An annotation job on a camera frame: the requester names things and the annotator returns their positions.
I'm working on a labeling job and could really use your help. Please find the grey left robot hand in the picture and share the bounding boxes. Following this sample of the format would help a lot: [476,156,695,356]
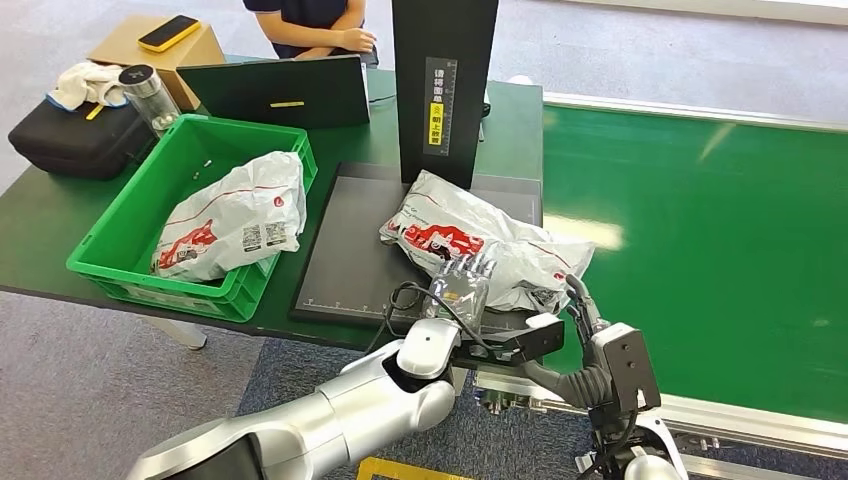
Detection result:
[423,251,498,327]

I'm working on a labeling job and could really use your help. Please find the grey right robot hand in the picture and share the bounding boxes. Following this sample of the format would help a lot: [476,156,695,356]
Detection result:
[523,272,614,411]

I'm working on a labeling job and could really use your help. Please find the grey mailer package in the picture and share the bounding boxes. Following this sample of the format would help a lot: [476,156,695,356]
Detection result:
[378,170,596,315]

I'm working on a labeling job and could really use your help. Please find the black inbound scanner machine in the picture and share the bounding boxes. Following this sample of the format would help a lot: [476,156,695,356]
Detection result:
[290,0,546,369]

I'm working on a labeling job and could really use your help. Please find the green conveyor belt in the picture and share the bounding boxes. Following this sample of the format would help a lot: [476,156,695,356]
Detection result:
[541,104,848,425]

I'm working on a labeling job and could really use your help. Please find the white red-printed mailer package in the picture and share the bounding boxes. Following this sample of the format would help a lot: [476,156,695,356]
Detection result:
[150,150,308,283]

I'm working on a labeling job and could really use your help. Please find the brown cardboard box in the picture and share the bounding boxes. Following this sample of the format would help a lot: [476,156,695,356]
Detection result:
[86,14,227,111]

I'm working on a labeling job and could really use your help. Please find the yellow floor tape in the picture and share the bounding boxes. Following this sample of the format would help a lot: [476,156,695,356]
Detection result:
[355,454,478,480]

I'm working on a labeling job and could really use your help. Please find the black-yellow label on scanner column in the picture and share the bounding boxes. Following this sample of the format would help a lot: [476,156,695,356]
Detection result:
[423,57,460,158]

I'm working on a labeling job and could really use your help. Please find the black laptop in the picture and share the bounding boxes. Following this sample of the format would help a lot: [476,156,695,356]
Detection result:
[176,54,372,130]

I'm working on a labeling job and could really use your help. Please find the person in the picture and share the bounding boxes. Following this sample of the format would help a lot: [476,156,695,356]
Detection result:
[242,0,379,68]

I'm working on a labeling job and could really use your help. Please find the green plastic crate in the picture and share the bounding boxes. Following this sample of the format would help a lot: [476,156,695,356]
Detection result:
[66,113,319,324]

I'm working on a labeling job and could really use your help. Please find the clear bottle black lid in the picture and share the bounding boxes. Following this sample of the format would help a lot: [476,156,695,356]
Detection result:
[117,64,182,139]

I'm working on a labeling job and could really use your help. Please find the yellow smartphone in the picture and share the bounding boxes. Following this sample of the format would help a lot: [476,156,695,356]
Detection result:
[137,14,201,54]

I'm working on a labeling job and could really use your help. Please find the black zip case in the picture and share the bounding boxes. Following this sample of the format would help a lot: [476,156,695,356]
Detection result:
[7,97,157,181]

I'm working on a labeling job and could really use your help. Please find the white cloth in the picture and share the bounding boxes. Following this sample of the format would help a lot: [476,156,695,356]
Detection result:
[44,61,134,113]

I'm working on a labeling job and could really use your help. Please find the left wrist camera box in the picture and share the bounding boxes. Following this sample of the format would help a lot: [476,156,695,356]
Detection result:
[457,312,566,369]

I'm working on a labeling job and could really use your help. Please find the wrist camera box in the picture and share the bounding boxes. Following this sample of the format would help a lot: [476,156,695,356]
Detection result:
[588,322,662,413]
[457,312,566,369]

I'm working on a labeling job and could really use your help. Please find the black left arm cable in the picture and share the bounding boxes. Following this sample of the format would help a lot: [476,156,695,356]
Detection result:
[364,281,492,359]

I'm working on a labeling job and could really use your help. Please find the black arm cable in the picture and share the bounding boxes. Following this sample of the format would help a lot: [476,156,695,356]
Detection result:
[576,410,639,480]
[364,281,492,359]

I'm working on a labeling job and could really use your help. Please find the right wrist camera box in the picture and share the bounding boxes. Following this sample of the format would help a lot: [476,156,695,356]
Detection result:
[588,322,662,413]

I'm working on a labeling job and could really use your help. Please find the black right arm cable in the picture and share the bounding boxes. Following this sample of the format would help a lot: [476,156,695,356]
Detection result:
[576,410,639,480]

